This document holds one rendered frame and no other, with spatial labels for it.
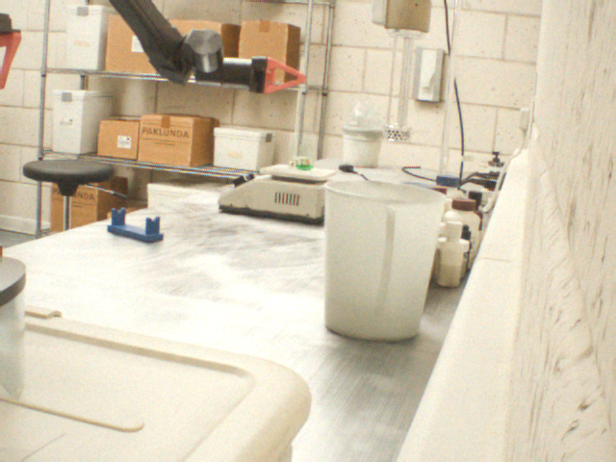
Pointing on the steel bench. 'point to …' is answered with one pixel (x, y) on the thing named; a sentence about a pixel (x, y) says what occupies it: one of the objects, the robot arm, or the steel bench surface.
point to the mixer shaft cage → (397, 132)
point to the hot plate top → (298, 172)
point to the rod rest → (135, 227)
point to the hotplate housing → (278, 198)
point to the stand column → (449, 87)
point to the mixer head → (402, 17)
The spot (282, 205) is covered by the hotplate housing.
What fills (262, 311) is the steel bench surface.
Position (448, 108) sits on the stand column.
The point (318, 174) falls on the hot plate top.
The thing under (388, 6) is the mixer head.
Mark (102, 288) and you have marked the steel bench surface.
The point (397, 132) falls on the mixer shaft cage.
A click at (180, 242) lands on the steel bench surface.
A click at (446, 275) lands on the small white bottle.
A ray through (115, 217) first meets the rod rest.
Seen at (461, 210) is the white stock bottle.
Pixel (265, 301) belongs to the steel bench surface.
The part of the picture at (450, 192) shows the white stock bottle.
